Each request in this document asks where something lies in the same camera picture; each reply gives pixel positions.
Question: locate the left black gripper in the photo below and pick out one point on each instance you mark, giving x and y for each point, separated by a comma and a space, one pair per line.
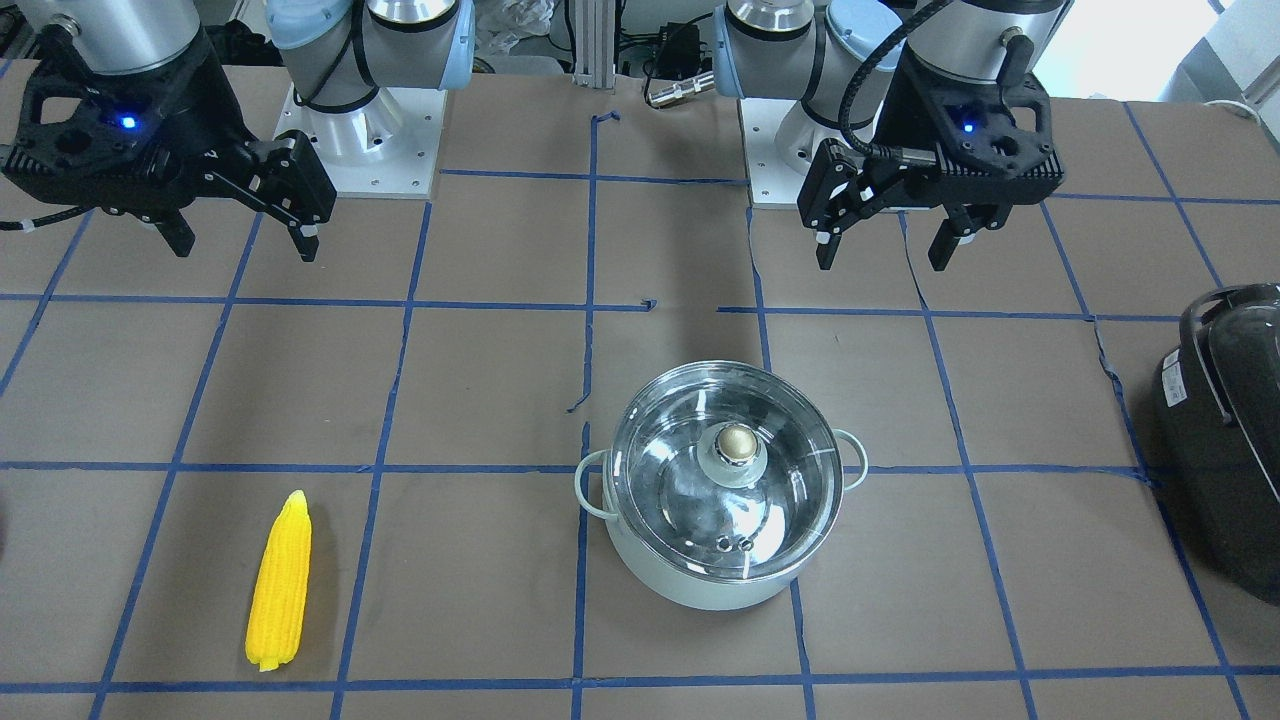
908, 120

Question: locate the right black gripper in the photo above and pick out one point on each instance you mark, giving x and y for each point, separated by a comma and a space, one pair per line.
207, 117

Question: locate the glass pot lid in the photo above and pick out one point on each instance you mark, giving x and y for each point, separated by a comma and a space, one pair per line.
725, 470

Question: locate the yellow corn cob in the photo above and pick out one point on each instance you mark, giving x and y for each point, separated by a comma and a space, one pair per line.
277, 614

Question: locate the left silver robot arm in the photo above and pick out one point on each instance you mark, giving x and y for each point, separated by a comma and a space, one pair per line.
837, 61

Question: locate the black rice cooker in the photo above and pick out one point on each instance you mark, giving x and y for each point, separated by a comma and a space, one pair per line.
1217, 401

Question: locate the aluminium frame post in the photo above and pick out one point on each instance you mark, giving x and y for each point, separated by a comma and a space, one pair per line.
595, 28

